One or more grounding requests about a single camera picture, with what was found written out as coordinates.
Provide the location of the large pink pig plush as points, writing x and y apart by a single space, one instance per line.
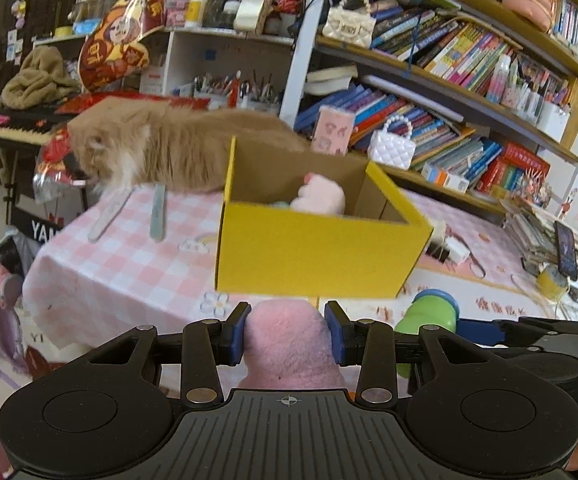
319 195

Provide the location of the orange long-haired cat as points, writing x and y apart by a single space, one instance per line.
179 145

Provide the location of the white cabinet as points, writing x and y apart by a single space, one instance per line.
249 55

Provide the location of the row of pens in holders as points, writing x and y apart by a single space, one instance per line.
219 90

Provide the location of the black electric keyboard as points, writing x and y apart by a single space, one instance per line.
14 132

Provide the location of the pink printed cylinder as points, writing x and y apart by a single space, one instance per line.
332 132

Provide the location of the black smartphone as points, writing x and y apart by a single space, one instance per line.
566 252

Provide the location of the red foil bag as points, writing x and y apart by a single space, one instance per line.
56 160

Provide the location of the white pen box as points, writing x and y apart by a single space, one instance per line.
553 122

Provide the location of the colourful figurine ornament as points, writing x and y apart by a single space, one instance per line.
536 190

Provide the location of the small pink plush toy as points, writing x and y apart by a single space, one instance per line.
289 340

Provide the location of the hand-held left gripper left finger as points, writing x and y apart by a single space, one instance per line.
239 330

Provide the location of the white bottle yellow label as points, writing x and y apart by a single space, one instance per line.
194 10

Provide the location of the row of colourful thin books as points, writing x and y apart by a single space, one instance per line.
449 45

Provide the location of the green plastic toy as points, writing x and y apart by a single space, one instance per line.
429 315

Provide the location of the pastel bottle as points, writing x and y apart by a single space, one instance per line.
499 80

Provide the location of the brown blanket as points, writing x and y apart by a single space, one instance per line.
39 80

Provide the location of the row of blue books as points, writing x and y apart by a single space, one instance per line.
419 130

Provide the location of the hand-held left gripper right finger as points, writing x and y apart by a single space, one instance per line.
336 332

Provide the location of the orange and white carton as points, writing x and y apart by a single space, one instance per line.
446 177

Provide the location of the cream quilted handbag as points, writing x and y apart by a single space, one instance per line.
349 27

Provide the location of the white quilted handbag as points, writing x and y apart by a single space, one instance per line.
391 150

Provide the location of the red book set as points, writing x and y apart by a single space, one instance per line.
519 160

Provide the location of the cream ribbon roll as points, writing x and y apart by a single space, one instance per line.
249 7

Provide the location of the yellow tape roll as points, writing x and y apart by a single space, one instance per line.
551 282

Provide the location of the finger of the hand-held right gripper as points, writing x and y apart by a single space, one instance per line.
476 332

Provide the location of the green ruler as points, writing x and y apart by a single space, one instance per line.
159 212

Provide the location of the yellow cardboard box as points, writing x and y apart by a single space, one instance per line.
309 255

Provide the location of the white nail file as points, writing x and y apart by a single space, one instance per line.
109 217

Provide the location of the white charger adapter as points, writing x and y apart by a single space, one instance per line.
456 250

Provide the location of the stack of paper booklets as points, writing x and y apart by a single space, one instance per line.
529 235

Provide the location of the red foil figure balloon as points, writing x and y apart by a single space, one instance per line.
114 50

